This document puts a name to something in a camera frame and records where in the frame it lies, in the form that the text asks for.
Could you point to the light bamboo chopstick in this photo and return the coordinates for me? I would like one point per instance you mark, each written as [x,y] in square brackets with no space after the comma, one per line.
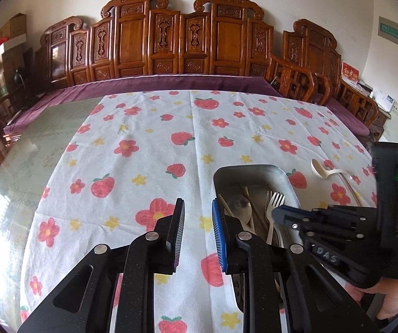
[245,194]

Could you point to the purple sofa cushion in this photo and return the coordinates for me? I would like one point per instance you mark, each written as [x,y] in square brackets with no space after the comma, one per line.
[150,82]

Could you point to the wooden chopsticks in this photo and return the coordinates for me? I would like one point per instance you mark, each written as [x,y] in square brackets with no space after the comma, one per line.
[350,189]

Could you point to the cream soup spoon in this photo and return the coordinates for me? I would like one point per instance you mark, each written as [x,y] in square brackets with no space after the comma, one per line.
[318,167]

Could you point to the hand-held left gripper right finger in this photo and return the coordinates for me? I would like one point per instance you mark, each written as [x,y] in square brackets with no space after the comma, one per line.
[219,239]

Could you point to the carved wooden armchair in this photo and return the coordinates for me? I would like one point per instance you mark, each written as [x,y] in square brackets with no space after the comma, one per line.
[315,52]

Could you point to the wooden side table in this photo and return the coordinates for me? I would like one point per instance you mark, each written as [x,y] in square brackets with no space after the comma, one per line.
[379,125]

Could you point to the dull metal spoon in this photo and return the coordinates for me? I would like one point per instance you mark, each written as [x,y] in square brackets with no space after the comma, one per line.
[239,206]

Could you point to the stack of papers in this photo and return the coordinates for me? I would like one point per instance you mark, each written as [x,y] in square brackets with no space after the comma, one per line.
[365,87]

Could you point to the rectangular metal tray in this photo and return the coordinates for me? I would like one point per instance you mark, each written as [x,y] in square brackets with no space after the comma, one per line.
[254,178]

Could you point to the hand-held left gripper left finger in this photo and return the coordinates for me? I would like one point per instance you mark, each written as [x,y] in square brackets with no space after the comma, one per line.
[178,236]

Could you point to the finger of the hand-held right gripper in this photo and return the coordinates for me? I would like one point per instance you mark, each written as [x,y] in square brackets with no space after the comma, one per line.
[344,213]
[323,236]

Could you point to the carved wooden sofa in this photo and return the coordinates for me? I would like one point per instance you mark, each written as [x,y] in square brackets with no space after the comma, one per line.
[133,41]

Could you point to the white plastic fork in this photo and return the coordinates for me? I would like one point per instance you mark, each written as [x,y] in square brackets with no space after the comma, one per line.
[271,211]

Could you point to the green wall sign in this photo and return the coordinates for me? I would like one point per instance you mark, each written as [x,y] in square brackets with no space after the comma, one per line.
[393,31]

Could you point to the purple armchair cushion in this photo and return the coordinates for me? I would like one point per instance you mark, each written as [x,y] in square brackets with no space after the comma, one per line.
[344,114]

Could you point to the white box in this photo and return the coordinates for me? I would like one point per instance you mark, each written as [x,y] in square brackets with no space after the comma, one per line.
[382,100]

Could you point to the strawberry printed tablecloth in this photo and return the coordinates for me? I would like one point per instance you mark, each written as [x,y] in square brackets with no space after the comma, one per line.
[150,121]

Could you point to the cardboard box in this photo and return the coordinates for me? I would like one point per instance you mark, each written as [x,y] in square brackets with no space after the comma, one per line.
[12,27]

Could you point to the red desk calendar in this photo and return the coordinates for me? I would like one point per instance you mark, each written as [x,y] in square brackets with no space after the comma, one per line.
[349,73]

